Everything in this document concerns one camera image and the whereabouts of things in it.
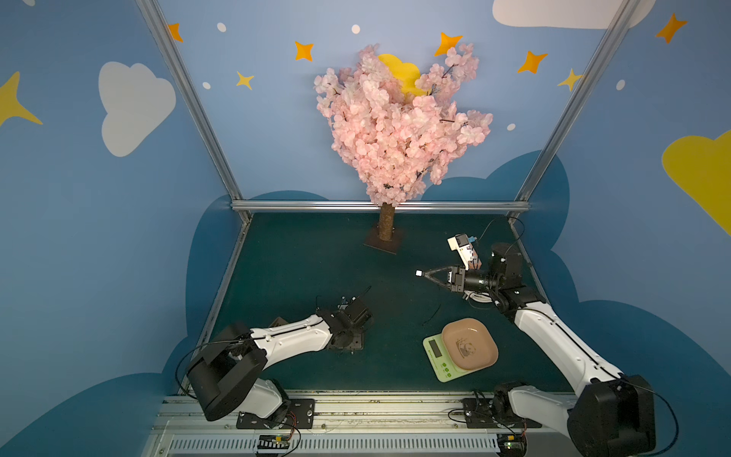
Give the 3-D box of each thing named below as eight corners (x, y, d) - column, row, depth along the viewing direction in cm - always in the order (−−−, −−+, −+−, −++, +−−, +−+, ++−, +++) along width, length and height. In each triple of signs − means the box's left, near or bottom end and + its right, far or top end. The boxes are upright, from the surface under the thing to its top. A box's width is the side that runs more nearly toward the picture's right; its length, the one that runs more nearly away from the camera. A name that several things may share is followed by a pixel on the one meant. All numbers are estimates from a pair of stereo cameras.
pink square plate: (447, 370, 82) (452, 364, 78) (440, 325, 91) (443, 318, 87) (495, 370, 82) (502, 364, 78) (483, 325, 91) (489, 318, 87)
